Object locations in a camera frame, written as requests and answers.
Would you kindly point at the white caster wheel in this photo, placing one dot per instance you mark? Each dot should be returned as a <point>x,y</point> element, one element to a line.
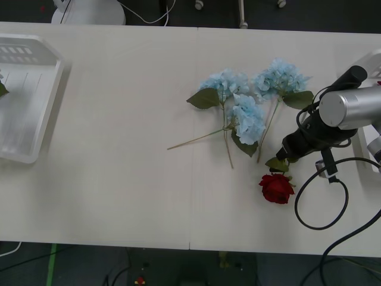
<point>199,3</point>
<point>281,3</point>

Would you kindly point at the shallow white box with slots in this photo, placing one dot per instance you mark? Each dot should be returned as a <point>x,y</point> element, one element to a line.
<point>29,119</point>

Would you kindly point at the white pole with caster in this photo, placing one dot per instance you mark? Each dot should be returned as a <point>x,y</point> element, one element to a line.
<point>242,15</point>

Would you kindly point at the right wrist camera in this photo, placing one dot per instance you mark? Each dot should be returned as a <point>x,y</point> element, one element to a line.
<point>326,169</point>

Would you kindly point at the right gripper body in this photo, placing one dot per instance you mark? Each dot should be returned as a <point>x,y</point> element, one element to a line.
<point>297,143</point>

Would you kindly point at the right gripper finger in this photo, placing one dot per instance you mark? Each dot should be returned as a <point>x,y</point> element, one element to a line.
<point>280,155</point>

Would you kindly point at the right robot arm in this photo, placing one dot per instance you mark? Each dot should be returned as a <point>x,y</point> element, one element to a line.
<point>351,107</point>

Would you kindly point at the red emergency button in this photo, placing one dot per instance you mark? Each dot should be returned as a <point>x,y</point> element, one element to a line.
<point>140,281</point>

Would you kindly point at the pale blue flower with stem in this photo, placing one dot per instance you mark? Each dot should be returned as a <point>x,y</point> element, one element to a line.
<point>248,119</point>
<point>279,77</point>
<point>226,82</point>

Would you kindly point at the flower with dark green leaf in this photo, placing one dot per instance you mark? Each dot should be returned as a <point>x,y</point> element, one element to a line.
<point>2,90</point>

